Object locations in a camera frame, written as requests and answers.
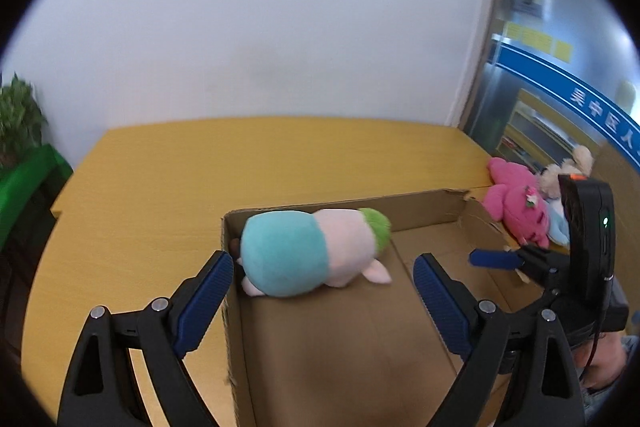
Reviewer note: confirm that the light blue plush toy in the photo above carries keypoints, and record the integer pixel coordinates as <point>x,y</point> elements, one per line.
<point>557,224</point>

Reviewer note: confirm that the yellow sticky note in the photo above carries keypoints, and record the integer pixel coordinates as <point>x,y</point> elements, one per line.
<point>513,31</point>
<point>536,41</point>
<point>562,49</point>

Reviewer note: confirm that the blue banner strip sign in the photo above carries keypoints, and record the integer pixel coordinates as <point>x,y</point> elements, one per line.
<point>550,77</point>

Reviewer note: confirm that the pink bear plush toy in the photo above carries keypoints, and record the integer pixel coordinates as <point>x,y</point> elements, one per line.
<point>515,202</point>

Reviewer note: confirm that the teal and pink plush toy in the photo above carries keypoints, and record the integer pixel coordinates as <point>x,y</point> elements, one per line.
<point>280,252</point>

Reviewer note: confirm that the person's right hand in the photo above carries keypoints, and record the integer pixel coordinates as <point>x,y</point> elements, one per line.
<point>609,359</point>

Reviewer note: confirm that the yellow wooden shelf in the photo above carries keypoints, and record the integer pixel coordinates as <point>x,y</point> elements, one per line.
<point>545,132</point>

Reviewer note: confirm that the large potted green plant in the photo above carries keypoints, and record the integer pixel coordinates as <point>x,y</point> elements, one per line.
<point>20,117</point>

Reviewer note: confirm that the yellow wooden desktop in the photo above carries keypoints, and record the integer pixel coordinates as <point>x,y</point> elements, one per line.
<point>150,167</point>

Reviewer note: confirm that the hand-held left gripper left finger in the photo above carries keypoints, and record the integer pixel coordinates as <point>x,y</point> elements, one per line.
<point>205,302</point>

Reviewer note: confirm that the glass partition door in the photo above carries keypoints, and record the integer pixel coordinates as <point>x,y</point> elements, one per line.
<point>590,7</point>

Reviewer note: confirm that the brown cardboard box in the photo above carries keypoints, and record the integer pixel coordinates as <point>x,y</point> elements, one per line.
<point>325,347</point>

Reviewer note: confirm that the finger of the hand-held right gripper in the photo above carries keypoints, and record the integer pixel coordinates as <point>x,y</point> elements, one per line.
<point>542,278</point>
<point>495,258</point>

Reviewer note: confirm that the cream plush toy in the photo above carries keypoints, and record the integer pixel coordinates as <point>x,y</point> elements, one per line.
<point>575,159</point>

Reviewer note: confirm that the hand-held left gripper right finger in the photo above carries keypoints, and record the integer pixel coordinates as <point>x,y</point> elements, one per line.
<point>440,302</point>

